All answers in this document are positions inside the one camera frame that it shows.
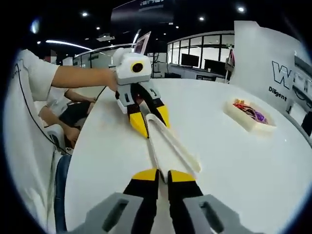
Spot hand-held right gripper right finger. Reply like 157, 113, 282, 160
167, 169, 265, 234

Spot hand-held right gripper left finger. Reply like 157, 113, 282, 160
70, 168, 160, 234

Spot cream food tongs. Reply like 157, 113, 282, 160
145, 113, 202, 186

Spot cream paper food container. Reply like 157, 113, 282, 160
223, 97, 277, 134

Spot purple long snack bar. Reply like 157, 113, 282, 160
253, 110, 268, 122

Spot pink framed screen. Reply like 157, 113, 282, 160
133, 31, 152, 55

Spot black counter cabinet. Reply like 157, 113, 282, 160
167, 62, 230, 84

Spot black desktop monitor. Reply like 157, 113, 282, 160
181, 53, 200, 67
204, 59, 227, 73

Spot hanging black display screen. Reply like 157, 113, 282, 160
111, 0, 176, 24

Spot group of round ceiling spotlights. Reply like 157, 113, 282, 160
30, 6, 246, 46

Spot linear ceiling light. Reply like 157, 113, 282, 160
45, 39, 96, 52

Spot white worn device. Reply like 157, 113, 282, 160
45, 124, 66, 152

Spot grey hanging bag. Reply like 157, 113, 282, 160
225, 48, 236, 84

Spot person's jeans leg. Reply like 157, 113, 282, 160
54, 154, 72, 234

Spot grey metal shelving rack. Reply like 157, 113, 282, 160
291, 51, 312, 109

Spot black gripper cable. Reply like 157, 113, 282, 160
94, 85, 108, 101

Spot thin black worn cable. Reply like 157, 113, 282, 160
14, 63, 63, 153

